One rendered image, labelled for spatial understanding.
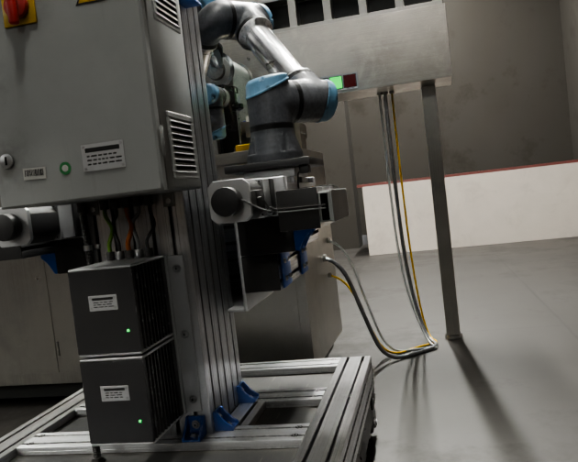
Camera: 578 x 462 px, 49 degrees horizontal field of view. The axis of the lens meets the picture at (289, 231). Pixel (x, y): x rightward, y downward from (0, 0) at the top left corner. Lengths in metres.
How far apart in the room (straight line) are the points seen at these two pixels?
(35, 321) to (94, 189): 1.51
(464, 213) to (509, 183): 0.53
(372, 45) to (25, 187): 1.84
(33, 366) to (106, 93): 1.69
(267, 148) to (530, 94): 6.84
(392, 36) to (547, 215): 4.35
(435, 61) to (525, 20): 5.72
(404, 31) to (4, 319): 2.00
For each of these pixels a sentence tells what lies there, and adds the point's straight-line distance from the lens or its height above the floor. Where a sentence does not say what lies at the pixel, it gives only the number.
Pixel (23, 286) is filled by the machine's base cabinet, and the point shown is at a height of 0.49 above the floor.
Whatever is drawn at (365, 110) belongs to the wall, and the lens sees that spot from 8.24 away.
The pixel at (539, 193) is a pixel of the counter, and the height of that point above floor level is 0.46.
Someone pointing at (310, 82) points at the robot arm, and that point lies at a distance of 1.76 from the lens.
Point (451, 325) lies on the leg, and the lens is 2.97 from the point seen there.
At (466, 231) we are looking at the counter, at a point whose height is 0.16.
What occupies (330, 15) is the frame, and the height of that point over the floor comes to 1.47.
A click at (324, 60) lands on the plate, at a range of 2.82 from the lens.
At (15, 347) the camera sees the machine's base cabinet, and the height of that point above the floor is 0.25.
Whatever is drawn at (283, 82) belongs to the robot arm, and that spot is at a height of 1.02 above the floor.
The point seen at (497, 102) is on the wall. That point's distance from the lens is 8.26.
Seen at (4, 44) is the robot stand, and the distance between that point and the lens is 1.35.
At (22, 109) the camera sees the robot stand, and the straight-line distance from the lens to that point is 1.31.
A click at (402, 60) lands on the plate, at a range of 2.78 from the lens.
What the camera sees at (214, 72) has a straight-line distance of 2.57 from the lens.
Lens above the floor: 0.72
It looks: 3 degrees down
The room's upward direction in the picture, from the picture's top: 7 degrees counter-clockwise
